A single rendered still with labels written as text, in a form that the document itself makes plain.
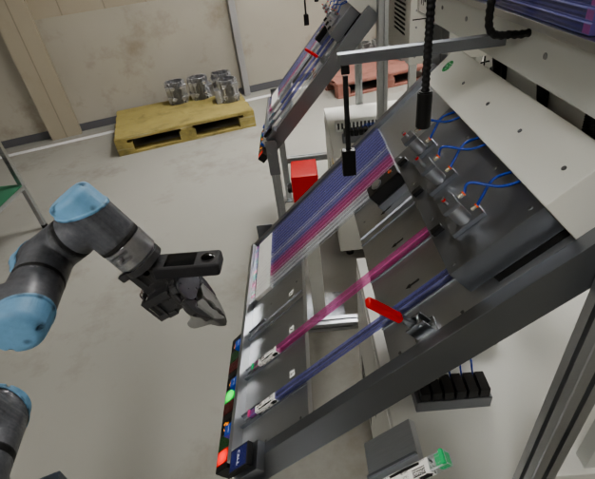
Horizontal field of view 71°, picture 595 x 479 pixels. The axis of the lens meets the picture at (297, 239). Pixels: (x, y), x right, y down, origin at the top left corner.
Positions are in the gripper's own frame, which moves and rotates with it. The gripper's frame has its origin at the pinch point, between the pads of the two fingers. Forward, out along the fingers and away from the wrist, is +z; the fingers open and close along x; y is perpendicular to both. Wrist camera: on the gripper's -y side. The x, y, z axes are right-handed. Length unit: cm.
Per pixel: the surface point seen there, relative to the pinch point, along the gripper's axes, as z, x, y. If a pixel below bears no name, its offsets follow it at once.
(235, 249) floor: 66, -144, 69
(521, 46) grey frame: -16, 0, -63
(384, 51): -24, -5, -48
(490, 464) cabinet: 48, 18, -30
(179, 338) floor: 57, -78, 87
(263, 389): 15.4, 6.6, 1.6
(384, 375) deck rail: 6.4, 20.8, -27.2
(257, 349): 16.2, -5.5, 4.8
